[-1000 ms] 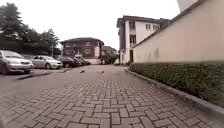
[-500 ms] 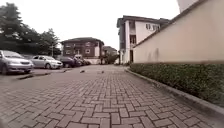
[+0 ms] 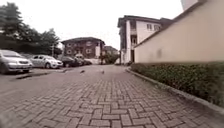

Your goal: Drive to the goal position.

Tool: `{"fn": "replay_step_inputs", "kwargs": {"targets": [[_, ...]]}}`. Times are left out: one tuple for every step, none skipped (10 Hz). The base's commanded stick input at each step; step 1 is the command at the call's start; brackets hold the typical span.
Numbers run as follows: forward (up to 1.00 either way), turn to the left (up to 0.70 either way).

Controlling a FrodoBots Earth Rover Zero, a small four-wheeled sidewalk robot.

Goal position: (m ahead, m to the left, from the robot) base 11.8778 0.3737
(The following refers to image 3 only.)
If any green bush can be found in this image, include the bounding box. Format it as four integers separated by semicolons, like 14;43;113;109
99;53;120;65

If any brown brick building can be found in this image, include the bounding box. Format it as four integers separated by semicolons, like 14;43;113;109
60;36;106;60

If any reddish brick paved road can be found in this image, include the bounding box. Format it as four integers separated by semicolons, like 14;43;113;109
0;64;224;128

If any white multi-storey building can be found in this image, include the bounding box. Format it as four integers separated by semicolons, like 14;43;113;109
117;14;173;65

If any dark car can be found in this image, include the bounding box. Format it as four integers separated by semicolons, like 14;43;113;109
58;56;82;68

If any white car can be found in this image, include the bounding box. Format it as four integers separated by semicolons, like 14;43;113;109
29;54;64;70

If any grey concrete kerb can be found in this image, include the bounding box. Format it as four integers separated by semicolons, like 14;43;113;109
125;67;224;117

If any low green hedge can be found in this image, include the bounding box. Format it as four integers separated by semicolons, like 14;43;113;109
129;61;224;108

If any group of tall trees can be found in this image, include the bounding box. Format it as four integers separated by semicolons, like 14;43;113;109
0;1;63;56

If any silver car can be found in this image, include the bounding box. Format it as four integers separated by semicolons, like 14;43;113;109
0;49;34;75

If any beige boundary wall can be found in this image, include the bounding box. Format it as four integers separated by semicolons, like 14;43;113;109
133;0;224;65

